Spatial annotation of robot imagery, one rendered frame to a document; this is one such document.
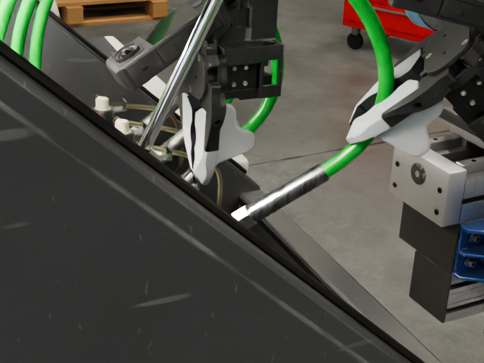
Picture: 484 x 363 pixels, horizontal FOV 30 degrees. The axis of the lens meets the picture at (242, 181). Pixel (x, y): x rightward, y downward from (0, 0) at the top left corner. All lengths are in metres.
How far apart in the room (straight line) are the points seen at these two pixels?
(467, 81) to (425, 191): 0.66
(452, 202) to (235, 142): 0.55
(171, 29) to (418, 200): 0.67
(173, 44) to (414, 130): 0.23
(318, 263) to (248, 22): 0.40
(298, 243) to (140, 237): 0.70
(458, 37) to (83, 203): 0.39
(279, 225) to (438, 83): 0.54
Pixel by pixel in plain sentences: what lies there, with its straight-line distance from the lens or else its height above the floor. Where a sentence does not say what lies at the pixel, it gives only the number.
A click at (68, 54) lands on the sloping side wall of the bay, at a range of 1.16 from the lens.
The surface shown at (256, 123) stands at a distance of 1.01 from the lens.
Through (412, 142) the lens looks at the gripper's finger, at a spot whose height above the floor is 1.23.
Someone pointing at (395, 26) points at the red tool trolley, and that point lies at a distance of 5.22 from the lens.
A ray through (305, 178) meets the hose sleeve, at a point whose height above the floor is 1.18.
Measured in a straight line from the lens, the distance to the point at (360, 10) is 0.77.
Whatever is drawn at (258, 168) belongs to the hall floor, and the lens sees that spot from 3.72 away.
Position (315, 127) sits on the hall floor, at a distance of 4.19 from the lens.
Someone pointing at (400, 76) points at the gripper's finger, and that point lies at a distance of 0.80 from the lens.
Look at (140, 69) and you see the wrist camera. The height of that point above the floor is 1.27.
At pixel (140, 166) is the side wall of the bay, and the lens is 0.49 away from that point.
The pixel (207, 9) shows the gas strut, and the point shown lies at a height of 1.40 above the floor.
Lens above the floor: 1.52
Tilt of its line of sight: 25 degrees down
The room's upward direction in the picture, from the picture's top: 3 degrees clockwise
